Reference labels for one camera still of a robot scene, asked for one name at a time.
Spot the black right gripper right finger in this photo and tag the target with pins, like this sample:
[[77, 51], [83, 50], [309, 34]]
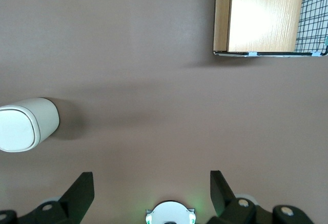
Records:
[[225, 203]]

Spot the brown table mat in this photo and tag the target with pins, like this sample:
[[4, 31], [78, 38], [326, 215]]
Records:
[[143, 80]]

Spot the beige cup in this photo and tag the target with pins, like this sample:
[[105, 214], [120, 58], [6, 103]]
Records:
[[48, 119]]

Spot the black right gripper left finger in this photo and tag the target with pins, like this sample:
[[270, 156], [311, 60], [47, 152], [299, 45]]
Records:
[[69, 203]]

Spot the white trash can lid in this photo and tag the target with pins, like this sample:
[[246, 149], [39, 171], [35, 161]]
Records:
[[15, 131]]

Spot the light wooden cabinet box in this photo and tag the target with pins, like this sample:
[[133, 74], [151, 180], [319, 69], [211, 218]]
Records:
[[264, 16]]

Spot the small blue clip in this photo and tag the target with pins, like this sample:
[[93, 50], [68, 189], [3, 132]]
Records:
[[315, 53]]

